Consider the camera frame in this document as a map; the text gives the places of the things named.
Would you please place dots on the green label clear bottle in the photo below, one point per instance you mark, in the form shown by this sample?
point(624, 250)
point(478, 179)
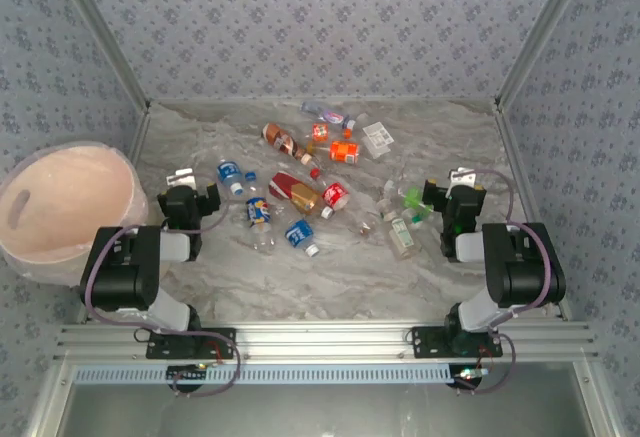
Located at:
point(414, 198)

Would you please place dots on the blue yellow label soda bottle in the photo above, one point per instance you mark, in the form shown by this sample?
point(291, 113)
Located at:
point(258, 211)

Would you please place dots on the white green label bottle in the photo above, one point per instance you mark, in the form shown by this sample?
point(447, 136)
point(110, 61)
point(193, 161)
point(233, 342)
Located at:
point(401, 234)

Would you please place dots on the clear bottle brown cap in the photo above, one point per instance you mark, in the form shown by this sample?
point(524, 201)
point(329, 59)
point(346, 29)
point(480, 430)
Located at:
point(365, 227)

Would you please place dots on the clear bottle white label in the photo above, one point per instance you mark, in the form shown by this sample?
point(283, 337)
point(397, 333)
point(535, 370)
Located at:
point(377, 137)

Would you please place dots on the red gold label bottle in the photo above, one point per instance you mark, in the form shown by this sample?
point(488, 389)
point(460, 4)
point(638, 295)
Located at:
point(290, 189)

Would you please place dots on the brown label drink bottle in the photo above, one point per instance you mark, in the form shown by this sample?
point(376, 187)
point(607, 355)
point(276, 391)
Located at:
point(280, 139)

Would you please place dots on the blue label bottle white cap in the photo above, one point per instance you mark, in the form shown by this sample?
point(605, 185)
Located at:
point(298, 233)

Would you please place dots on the orange label soda bottle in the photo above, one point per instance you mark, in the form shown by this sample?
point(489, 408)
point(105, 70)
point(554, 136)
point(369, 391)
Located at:
point(345, 152)

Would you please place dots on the red cola label bottle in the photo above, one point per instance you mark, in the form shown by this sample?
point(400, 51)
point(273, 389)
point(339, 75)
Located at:
point(335, 194)

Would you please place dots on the red bottle cap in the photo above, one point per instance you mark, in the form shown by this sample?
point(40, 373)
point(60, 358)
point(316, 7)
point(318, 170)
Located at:
point(314, 173)

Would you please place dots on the small orange label bottle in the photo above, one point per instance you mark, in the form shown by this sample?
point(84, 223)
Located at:
point(321, 131)

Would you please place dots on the clear bottle purple label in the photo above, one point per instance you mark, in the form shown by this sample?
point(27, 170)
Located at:
point(327, 116)

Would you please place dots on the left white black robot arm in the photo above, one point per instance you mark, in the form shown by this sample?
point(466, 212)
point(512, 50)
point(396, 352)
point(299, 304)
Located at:
point(125, 277)

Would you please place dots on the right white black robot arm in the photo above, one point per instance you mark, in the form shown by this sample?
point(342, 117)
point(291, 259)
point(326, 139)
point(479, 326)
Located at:
point(525, 267)

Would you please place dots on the round pink plastic bin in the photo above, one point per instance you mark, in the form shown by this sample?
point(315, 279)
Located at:
point(60, 197)

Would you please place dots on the right small black controller board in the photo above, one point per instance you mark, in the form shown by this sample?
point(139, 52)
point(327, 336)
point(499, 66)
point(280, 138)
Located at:
point(470, 383)

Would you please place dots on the small black controller board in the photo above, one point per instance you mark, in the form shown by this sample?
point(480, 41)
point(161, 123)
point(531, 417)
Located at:
point(470, 383)
point(187, 382)

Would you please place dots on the left small black controller board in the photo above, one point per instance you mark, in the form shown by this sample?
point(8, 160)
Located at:
point(187, 382)

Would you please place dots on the grey sheet metal panel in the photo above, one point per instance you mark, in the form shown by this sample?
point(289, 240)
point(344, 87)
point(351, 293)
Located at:
point(320, 412)

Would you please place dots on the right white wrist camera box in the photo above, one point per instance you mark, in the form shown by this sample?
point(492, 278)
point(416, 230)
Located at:
point(462, 176)

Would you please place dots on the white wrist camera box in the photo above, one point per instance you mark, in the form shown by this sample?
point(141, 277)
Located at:
point(181, 177)
point(462, 176)

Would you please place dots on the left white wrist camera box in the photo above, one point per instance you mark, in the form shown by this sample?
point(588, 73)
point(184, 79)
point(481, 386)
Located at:
point(181, 177)

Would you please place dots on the right aluminium table rail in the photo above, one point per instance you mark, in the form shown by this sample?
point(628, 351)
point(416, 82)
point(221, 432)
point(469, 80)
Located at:
point(517, 157)

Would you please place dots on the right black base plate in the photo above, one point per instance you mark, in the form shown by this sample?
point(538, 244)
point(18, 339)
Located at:
point(430, 342)

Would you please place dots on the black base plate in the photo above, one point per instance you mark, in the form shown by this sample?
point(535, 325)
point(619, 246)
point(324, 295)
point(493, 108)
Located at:
point(430, 342)
point(220, 342)

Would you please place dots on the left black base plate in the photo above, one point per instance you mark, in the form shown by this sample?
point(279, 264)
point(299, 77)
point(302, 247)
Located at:
point(220, 342)

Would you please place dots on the right aluminium frame post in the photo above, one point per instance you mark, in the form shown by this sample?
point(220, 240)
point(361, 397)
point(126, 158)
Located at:
point(541, 32)

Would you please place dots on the aluminium frame post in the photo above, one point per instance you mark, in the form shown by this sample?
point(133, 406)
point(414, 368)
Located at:
point(103, 32)
point(541, 32)

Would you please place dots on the aluminium mounting rail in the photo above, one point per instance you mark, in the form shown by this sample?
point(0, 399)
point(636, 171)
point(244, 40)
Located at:
point(320, 342)

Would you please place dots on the left aluminium frame post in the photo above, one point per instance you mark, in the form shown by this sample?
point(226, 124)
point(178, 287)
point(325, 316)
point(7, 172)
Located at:
point(103, 32)

